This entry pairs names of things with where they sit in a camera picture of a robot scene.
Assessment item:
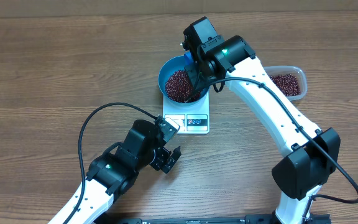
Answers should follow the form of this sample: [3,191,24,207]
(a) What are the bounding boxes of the blue plastic measuring scoop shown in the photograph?
[183,52,193,65]

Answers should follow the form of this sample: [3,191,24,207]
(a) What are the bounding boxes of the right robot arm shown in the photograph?
[181,17,341,223]

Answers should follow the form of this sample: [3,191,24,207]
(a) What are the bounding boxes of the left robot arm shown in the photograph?
[50,116,181,223]

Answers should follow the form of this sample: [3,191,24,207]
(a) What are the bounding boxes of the blue metal bowl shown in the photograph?
[158,55,205,102]

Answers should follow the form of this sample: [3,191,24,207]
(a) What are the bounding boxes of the white digital kitchen scale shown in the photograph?
[163,93,210,134]

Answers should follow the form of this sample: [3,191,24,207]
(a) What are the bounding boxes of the red beans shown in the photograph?
[165,68,301,103]

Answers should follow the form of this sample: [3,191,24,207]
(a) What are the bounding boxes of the clear plastic container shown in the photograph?
[264,65,308,101]

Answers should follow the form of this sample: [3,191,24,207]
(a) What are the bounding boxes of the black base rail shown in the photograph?
[91,211,332,224]

